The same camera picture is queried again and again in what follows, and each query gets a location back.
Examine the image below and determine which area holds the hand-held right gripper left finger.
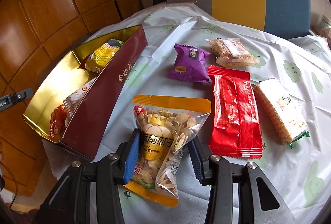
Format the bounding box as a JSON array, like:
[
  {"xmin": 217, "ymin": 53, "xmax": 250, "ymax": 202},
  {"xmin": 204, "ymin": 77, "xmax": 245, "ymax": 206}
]
[{"xmin": 32, "ymin": 129, "xmax": 141, "ymax": 224}]

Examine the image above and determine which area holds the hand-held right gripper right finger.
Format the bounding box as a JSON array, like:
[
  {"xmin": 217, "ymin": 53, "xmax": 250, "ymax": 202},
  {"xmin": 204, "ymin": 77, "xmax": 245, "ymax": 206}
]
[{"xmin": 187, "ymin": 136, "xmax": 298, "ymax": 224}]

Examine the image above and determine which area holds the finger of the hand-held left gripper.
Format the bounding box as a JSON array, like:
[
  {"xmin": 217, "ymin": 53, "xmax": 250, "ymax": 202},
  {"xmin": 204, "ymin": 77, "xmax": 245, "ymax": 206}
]
[{"xmin": 8, "ymin": 88, "xmax": 34, "ymax": 105}]

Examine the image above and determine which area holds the small red snack packet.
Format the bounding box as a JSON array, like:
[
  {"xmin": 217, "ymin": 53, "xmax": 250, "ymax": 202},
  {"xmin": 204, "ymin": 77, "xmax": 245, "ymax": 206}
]
[{"xmin": 49, "ymin": 105, "xmax": 68, "ymax": 142}]

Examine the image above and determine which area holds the pumpkin seed packet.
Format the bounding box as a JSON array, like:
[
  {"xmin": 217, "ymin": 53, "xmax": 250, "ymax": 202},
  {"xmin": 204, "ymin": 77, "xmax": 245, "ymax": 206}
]
[{"xmin": 124, "ymin": 94, "xmax": 212, "ymax": 207}]

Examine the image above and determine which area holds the white snack packet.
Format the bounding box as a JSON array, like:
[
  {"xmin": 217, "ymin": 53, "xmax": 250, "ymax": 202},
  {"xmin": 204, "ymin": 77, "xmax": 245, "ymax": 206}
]
[{"xmin": 63, "ymin": 77, "xmax": 100, "ymax": 127}]

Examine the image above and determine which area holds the maroon box with gold inside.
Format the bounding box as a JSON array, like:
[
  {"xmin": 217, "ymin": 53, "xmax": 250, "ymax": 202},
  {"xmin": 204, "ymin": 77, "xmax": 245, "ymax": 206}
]
[{"xmin": 23, "ymin": 25, "xmax": 148, "ymax": 162}]

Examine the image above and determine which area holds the yellow snack packet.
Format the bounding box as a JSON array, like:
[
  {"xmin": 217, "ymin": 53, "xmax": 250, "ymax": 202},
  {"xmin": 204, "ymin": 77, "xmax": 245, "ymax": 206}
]
[{"xmin": 85, "ymin": 38, "xmax": 125, "ymax": 73}]

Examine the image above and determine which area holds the cracker packet with green ends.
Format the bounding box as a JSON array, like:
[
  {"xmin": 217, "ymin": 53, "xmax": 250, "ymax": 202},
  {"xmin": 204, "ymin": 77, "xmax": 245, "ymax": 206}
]
[{"xmin": 252, "ymin": 79, "xmax": 310, "ymax": 149}]

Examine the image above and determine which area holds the large red snack packet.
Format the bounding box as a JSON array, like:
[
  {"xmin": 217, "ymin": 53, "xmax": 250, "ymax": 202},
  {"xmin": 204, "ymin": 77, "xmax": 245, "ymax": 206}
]
[{"xmin": 207, "ymin": 65, "xmax": 263, "ymax": 158}]

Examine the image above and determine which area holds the white tablecloth with green clouds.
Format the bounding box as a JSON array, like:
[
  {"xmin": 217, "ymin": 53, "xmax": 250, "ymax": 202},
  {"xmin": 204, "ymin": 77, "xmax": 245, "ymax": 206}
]
[{"xmin": 41, "ymin": 2, "xmax": 331, "ymax": 224}]

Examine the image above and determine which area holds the wooden cabinet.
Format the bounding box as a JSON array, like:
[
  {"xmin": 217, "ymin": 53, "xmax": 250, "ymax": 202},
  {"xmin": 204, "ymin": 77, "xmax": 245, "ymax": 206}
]
[{"xmin": 0, "ymin": 0, "xmax": 144, "ymax": 196}]

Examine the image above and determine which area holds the purple snack packet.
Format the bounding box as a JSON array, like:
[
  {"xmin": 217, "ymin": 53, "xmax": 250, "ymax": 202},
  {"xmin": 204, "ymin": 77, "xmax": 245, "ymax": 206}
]
[{"xmin": 167, "ymin": 43, "xmax": 211, "ymax": 84}]

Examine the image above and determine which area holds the clear nut brittle packet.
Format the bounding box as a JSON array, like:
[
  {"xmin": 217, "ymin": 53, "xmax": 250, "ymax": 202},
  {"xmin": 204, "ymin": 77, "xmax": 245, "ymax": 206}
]
[{"xmin": 205, "ymin": 38, "xmax": 259, "ymax": 67}]

